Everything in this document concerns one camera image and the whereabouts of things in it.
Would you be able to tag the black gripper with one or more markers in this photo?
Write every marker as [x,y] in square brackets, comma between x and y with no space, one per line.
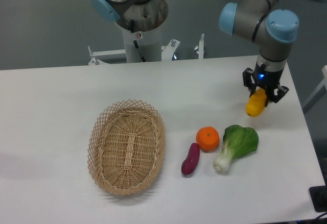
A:
[266,75]

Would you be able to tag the yellow mango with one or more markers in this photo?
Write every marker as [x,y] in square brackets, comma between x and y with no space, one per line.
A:
[256,103]

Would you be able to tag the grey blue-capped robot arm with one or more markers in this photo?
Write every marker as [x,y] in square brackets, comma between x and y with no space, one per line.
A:
[274,31]

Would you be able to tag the green bok choy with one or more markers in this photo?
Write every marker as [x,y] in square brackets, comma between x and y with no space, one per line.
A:
[238,142]

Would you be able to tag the orange tangerine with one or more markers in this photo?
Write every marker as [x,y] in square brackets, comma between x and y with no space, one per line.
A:
[208,138]

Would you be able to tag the purple sweet potato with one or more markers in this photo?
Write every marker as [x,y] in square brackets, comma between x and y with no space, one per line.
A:
[191,161]

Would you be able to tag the black device at table edge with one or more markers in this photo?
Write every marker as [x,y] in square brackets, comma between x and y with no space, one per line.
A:
[318,198]

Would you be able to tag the woven wicker basket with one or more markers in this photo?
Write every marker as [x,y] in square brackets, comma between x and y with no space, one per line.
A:
[126,147]

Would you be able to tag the white frame at right edge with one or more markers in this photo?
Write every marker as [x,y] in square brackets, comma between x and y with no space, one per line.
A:
[318,92]

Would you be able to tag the white metal base frame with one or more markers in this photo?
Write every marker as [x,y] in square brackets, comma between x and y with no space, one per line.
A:
[168,53]

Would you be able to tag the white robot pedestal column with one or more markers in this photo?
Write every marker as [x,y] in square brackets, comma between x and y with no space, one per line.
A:
[145,44]

